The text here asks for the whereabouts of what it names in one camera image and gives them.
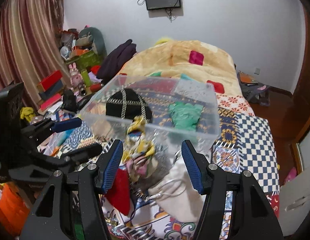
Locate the red drawstring pouch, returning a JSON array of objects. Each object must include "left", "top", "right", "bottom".
[{"left": 105, "top": 168, "right": 130, "bottom": 216}]

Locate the floral yellow scrunchie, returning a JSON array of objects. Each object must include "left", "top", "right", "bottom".
[{"left": 121, "top": 116, "right": 156, "bottom": 183}]

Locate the white drawstring bag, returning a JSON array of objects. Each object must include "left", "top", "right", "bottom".
[{"left": 148, "top": 158, "right": 204, "bottom": 223}]

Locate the clear plastic storage box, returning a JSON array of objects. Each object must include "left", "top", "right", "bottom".
[{"left": 80, "top": 75, "right": 221, "bottom": 159}]

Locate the grey knitted pouch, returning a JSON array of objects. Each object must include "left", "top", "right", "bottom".
[{"left": 134, "top": 144, "right": 175, "bottom": 191}]

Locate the green knitted pouch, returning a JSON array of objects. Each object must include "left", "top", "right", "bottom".
[{"left": 169, "top": 102, "right": 204, "bottom": 132}]

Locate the red book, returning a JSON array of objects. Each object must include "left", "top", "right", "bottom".
[{"left": 39, "top": 93, "right": 62, "bottom": 111}]

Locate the orange plastic bag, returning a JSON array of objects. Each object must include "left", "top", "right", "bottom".
[{"left": 0, "top": 183, "right": 30, "bottom": 238}]

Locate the red gift box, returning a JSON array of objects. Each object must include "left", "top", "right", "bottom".
[{"left": 37, "top": 70, "right": 62, "bottom": 92}]

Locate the pink rabbit doll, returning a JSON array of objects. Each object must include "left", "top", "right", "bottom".
[{"left": 69, "top": 62, "right": 83, "bottom": 88}]

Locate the red thermos cup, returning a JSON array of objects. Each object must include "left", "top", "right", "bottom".
[{"left": 89, "top": 83, "right": 103, "bottom": 93}]

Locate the green bottle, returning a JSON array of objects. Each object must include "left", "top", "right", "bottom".
[{"left": 80, "top": 69, "right": 92, "bottom": 87}]

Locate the green storage box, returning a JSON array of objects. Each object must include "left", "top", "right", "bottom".
[{"left": 65, "top": 50, "right": 103, "bottom": 71}]

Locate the dark purple jacket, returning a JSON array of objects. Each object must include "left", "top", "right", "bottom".
[{"left": 96, "top": 39, "right": 136, "bottom": 81}]

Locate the patchwork patterned bedsheet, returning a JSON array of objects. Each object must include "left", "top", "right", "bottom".
[{"left": 44, "top": 93, "right": 280, "bottom": 239}]

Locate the grey plush toy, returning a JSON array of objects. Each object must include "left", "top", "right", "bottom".
[{"left": 78, "top": 27, "right": 107, "bottom": 58}]

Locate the striped brown curtain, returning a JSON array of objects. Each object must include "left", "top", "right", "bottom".
[{"left": 0, "top": 0, "right": 70, "bottom": 108}]

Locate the brown wooden door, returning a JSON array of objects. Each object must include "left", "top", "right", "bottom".
[{"left": 293, "top": 10, "right": 310, "bottom": 141}]

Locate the purple backpack on floor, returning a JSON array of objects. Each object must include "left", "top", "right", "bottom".
[{"left": 237, "top": 72, "right": 270, "bottom": 107}]

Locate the yellow curved pillow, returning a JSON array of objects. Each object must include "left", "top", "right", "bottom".
[{"left": 155, "top": 37, "right": 172, "bottom": 46}]

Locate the beige plush blanket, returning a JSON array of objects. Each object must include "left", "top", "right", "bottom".
[{"left": 119, "top": 40, "right": 242, "bottom": 96}]

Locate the white wall socket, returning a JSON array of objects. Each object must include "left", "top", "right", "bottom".
[{"left": 254, "top": 68, "right": 260, "bottom": 75}]

